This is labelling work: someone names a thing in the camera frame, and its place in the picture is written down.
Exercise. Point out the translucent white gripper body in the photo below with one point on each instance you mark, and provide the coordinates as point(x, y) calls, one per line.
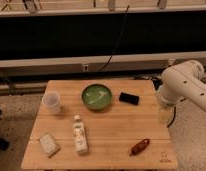
point(165, 114)

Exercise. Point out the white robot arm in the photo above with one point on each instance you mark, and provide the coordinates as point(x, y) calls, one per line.
point(181, 80)

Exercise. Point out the green ceramic bowl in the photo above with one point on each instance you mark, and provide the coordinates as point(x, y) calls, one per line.
point(96, 96)

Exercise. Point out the black rectangular block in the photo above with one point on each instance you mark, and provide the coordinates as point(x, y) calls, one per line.
point(128, 98)

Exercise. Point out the small white bottle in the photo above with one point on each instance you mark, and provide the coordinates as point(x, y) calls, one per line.
point(80, 135)

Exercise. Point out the translucent plastic cup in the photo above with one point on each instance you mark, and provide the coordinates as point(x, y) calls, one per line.
point(51, 101)

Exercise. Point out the white wrapped packet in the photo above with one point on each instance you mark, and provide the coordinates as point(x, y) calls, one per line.
point(49, 145)

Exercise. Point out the dark object at left floor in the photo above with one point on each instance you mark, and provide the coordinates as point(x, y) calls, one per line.
point(4, 144)

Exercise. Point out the white wall outlet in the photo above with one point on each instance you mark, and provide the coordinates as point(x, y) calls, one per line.
point(86, 68)

